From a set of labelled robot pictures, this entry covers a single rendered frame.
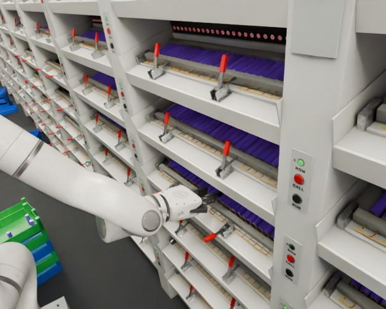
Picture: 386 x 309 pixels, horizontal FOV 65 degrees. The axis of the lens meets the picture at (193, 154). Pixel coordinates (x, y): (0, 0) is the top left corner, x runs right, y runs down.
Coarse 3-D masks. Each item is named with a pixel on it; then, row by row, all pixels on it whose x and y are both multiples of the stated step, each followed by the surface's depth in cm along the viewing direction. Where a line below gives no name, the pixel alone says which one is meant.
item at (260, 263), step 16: (160, 160) 116; (160, 176) 113; (208, 208) 94; (208, 224) 89; (224, 240) 84; (240, 240) 82; (240, 256) 80; (256, 256) 77; (272, 256) 76; (256, 272) 78
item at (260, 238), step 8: (160, 168) 114; (168, 168) 111; (176, 176) 106; (184, 184) 102; (216, 208) 90; (224, 208) 89; (224, 216) 89; (232, 216) 86; (240, 224) 83; (248, 224) 82; (248, 232) 81; (256, 232) 80; (248, 240) 80; (264, 240) 77; (272, 248) 75
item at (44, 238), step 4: (44, 232) 160; (40, 236) 159; (44, 236) 160; (32, 240) 156; (36, 240) 158; (40, 240) 160; (44, 240) 161; (28, 244) 155; (32, 244) 157; (36, 244) 158; (40, 244) 160; (28, 248) 156; (32, 248) 158
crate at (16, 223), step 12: (24, 204) 166; (12, 216) 165; (24, 216) 169; (36, 216) 160; (0, 228) 162; (12, 228) 162; (24, 228) 161; (36, 228) 156; (0, 240) 154; (12, 240) 149; (24, 240) 153
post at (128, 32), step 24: (120, 24) 89; (144, 24) 93; (168, 24) 98; (120, 48) 92; (120, 72) 98; (120, 96) 106; (144, 96) 102; (144, 144) 109; (168, 264) 142; (168, 288) 149
